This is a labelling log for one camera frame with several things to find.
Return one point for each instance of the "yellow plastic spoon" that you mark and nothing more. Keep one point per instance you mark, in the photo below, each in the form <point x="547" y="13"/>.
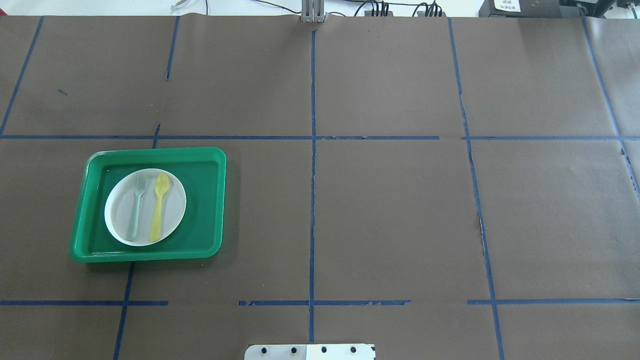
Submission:
<point x="161" y="187"/>

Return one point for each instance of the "green plastic tray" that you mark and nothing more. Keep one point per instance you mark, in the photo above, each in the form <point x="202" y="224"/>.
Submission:
<point x="201" y="170"/>

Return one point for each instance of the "white round plate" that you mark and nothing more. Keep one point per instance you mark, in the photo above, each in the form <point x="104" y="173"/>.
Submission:
<point x="117" y="211"/>

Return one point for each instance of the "black box with label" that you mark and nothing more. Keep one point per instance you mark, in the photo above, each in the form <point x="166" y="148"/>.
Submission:
<point x="520" y="9"/>

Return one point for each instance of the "grey metal camera stand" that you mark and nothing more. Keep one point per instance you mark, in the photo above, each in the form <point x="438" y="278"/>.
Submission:
<point x="313" y="11"/>

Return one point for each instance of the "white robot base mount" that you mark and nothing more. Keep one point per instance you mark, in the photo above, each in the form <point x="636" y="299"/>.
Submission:
<point x="327" y="351"/>

